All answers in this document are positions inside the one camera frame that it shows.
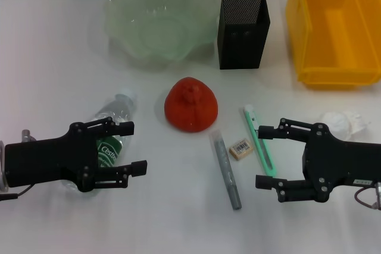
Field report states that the green utility knife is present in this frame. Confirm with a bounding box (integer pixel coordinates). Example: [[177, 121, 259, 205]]
[[243, 104, 279, 177]]

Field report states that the white paper ball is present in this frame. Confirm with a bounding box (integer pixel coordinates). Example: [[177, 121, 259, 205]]
[[319, 110, 371, 140]]

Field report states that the beige eraser with barcode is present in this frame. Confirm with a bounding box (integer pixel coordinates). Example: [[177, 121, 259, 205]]
[[229, 138, 252, 160]]

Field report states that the clear green-label water bottle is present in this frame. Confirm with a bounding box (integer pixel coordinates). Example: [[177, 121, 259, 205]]
[[61, 87, 139, 197]]

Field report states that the pale green glass fruit plate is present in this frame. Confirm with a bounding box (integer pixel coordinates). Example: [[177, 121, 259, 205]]
[[104, 0, 220, 70]]

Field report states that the grey glitter pen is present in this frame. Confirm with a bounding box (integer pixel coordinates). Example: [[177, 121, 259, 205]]
[[209, 130, 243, 211]]

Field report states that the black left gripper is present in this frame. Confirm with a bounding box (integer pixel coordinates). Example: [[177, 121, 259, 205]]
[[5, 117, 148, 193]]

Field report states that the yellow plastic bin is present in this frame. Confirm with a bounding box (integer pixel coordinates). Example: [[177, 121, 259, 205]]
[[285, 0, 381, 89]]

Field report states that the left gripper cable with plug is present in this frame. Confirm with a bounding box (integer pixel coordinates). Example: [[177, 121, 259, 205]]
[[0, 129, 37, 202]]

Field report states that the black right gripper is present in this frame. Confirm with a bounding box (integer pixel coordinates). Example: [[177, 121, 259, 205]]
[[255, 117, 381, 204]]

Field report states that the red-orange knobbly orange fruit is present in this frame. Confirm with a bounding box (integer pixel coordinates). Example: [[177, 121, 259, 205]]
[[164, 77, 219, 133]]

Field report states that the black mesh pen holder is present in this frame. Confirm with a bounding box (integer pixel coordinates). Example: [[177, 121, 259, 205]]
[[217, 0, 271, 71]]

